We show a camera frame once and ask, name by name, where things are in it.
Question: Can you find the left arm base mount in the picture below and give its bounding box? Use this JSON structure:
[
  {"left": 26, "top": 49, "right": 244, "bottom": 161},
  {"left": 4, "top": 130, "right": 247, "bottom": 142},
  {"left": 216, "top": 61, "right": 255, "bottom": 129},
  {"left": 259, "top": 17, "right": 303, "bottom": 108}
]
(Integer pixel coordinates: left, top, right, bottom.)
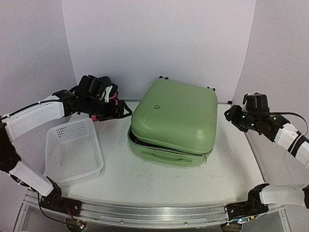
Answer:
[{"left": 39, "top": 197, "right": 82, "bottom": 217}]

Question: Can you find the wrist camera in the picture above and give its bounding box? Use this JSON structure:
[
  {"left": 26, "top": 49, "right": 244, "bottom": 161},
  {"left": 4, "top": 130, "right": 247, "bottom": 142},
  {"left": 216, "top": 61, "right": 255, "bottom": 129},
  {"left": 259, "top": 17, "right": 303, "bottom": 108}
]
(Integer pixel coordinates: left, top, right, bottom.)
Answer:
[
  {"left": 74, "top": 75, "right": 100, "bottom": 99},
  {"left": 243, "top": 93, "right": 270, "bottom": 115}
]

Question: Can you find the green hard-shell suitcase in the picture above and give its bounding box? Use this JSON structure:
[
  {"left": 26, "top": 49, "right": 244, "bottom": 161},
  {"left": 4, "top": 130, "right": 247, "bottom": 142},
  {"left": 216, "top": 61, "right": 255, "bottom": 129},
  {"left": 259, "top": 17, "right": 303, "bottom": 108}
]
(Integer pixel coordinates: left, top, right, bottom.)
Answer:
[{"left": 127, "top": 76, "right": 218, "bottom": 167}]

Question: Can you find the aluminium front rail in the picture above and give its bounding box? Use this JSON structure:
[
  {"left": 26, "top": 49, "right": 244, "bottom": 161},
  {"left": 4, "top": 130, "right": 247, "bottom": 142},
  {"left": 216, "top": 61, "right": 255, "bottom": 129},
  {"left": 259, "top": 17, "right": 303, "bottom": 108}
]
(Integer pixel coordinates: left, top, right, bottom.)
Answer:
[{"left": 21, "top": 200, "right": 285, "bottom": 227}]

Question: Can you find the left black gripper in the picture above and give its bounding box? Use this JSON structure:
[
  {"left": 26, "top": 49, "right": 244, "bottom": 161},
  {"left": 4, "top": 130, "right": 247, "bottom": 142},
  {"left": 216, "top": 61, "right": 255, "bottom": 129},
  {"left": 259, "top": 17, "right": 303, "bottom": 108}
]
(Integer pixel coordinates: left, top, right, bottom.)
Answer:
[{"left": 83, "top": 96, "right": 132, "bottom": 121}]

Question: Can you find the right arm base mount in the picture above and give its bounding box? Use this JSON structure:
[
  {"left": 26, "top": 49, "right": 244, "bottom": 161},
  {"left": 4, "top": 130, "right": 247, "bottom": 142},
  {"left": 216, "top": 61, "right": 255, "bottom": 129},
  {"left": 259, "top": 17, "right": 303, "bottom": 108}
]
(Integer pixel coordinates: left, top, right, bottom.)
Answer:
[{"left": 225, "top": 193, "right": 269, "bottom": 220}]

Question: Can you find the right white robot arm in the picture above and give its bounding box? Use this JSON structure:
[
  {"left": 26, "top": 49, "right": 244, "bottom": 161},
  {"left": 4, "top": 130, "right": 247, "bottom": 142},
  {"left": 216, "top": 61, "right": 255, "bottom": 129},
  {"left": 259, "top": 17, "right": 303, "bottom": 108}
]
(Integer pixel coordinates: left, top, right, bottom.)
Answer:
[{"left": 224, "top": 105, "right": 309, "bottom": 214}]

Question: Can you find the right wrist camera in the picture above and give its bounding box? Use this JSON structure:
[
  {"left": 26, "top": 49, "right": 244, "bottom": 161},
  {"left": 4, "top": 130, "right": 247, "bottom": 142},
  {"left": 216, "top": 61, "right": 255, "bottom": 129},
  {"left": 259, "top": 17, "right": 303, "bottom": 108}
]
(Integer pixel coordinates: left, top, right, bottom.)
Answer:
[{"left": 243, "top": 93, "right": 270, "bottom": 115}]

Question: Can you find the black pink drawer organizer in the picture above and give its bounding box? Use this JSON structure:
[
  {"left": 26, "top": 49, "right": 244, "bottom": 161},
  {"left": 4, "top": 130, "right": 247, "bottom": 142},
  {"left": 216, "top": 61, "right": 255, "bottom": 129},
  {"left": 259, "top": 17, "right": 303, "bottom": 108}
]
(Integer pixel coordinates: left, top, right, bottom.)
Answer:
[{"left": 90, "top": 76, "right": 119, "bottom": 121}]

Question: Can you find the white perforated plastic basket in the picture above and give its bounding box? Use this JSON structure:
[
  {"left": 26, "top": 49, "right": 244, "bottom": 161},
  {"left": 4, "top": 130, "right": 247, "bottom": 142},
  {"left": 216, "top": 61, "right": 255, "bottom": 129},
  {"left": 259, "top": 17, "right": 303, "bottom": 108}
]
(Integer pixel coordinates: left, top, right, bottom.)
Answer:
[{"left": 44, "top": 118, "right": 104, "bottom": 186}]

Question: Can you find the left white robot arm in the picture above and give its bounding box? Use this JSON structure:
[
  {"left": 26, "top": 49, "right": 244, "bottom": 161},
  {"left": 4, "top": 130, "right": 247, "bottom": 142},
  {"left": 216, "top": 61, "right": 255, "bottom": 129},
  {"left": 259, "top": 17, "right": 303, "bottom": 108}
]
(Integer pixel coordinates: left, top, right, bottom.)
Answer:
[{"left": 0, "top": 90, "right": 132, "bottom": 211}]

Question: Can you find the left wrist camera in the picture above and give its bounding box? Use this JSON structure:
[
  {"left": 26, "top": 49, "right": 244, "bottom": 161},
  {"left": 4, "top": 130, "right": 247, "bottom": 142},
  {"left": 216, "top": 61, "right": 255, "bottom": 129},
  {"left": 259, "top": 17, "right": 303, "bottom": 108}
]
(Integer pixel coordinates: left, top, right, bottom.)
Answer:
[{"left": 74, "top": 75, "right": 100, "bottom": 99}]

